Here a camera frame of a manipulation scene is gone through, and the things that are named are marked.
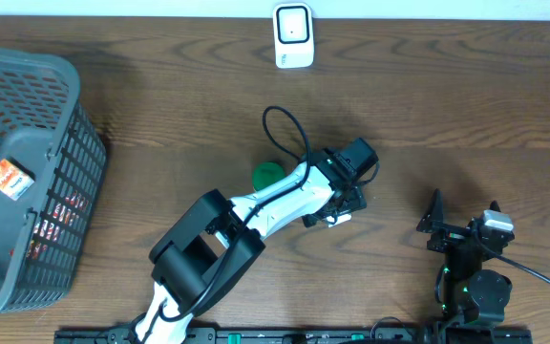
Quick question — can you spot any white blue toothpaste box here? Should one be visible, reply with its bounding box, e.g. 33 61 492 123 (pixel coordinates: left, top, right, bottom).
324 214 351 227

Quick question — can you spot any green lid jar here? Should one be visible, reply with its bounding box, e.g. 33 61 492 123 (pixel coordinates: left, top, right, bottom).
252 161 286 192

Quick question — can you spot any orange Top chocolate bar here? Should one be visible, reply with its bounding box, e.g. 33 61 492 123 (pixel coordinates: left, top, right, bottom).
25 190 92 260

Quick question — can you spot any orange small box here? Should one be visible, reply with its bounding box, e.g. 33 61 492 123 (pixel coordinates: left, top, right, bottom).
0 159 34 201

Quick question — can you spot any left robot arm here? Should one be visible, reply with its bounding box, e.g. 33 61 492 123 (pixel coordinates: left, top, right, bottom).
131 138 379 343

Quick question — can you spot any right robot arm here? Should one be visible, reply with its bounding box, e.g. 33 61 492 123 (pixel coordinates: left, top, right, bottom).
416 189 515 343

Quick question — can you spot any white barcode scanner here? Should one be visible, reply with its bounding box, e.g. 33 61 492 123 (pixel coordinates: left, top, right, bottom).
272 3 315 69

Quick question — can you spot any grey plastic basket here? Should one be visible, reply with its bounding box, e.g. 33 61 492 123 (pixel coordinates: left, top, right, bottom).
0 48 108 314

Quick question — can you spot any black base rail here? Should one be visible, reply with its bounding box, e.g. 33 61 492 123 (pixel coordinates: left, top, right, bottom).
53 325 535 344

